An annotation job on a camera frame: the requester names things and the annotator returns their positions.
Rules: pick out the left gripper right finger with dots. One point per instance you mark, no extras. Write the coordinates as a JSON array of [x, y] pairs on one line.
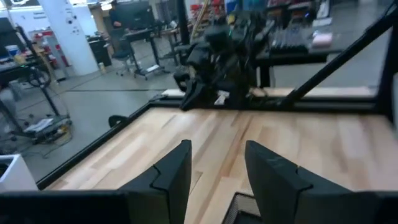
[[280, 199]]

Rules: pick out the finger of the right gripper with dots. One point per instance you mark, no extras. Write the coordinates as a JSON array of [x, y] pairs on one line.
[[182, 81], [194, 95]]

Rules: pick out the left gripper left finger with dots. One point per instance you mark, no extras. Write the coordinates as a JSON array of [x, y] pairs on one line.
[[168, 193]]

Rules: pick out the black mesh desk organizer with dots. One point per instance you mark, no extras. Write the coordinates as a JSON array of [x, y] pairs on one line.
[[241, 211]]

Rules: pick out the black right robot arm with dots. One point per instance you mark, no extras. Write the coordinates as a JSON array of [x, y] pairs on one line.
[[236, 68]]

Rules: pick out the black office desk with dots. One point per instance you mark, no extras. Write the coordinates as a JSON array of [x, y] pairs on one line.
[[146, 34]]

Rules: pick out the black office chair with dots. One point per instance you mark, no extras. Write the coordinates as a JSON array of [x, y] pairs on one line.
[[122, 56]]

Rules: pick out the white paper sheet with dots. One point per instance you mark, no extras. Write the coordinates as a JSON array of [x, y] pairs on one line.
[[221, 99]]

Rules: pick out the storage shelf with bins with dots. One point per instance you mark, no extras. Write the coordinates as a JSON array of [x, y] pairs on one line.
[[214, 6]]

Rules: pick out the small black clamp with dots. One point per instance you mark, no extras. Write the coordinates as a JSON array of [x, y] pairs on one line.
[[116, 119]]

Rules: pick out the black computer monitor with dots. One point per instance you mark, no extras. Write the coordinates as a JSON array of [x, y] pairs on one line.
[[136, 15]]

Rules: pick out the person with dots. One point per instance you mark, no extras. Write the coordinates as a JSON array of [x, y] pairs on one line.
[[116, 21]]

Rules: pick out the computer keyboard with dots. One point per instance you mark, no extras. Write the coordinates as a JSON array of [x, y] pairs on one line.
[[289, 40]]

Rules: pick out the white building column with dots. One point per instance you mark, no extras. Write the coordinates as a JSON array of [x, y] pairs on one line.
[[71, 46]]

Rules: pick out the pink box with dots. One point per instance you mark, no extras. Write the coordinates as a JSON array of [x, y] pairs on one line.
[[322, 40]]

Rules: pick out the black rolling stand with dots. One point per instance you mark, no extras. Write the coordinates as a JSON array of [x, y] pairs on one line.
[[57, 124]]

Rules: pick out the white hexagonal plant pot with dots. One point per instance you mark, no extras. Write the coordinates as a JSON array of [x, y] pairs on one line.
[[18, 177]]

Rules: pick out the cluttered work table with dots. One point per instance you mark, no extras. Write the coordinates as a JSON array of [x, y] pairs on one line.
[[12, 67]]

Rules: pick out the black upright post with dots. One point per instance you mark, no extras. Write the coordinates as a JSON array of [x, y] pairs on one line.
[[183, 18]]

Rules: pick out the black side desk frame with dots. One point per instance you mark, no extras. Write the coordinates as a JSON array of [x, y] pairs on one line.
[[292, 57]]

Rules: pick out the black metal table frame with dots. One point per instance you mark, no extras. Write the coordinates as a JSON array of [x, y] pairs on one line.
[[326, 107]]

